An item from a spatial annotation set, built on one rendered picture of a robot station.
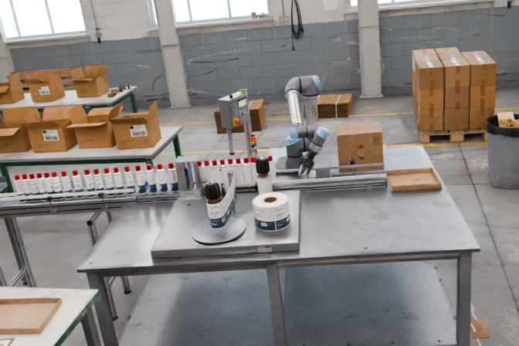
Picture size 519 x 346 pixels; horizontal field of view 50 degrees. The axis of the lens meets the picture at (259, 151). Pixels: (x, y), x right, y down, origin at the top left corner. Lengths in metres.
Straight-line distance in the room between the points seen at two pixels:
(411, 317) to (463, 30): 5.97
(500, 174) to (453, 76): 1.50
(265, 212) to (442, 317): 1.23
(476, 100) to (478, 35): 2.30
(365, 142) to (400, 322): 1.16
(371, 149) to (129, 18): 6.51
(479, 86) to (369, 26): 2.57
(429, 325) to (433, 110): 3.67
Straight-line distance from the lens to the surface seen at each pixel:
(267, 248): 2.95
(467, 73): 6.63
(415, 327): 3.42
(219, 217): 3.06
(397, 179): 3.71
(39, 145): 5.56
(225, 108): 3.50
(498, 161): 5.54
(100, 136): 5.29
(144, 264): 3.07
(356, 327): 3.42
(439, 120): 6.72
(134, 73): 9.77
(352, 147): 3.75
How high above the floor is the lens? 2.32
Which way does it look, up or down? 20 degrees down
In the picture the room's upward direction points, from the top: 7 degrees counter-clockwise
